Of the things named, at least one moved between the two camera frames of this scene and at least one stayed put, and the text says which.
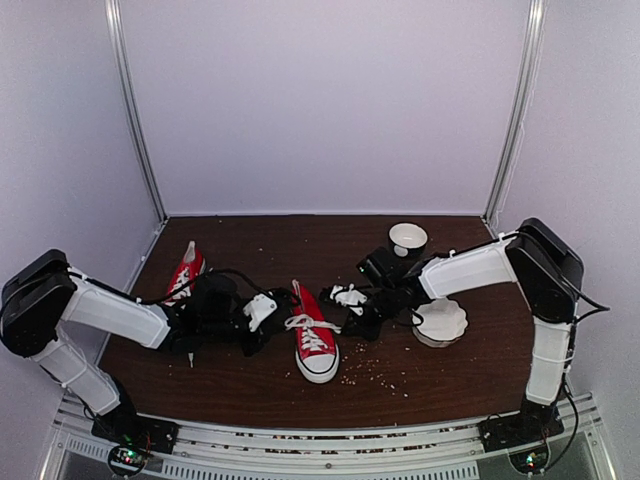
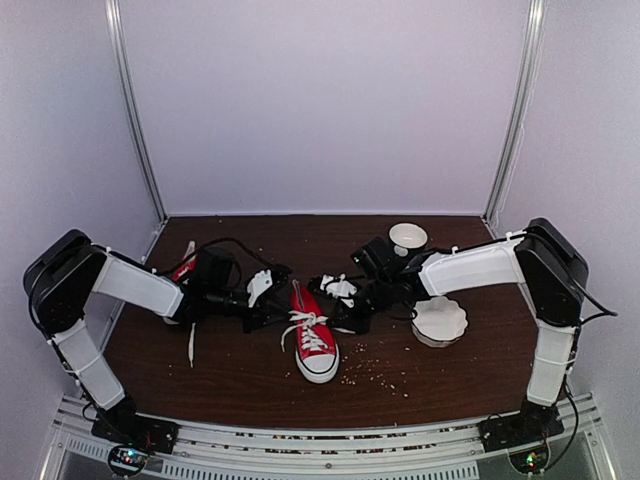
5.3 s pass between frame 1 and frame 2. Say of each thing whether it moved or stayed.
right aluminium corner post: stayed
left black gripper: moved
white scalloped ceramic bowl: stayed
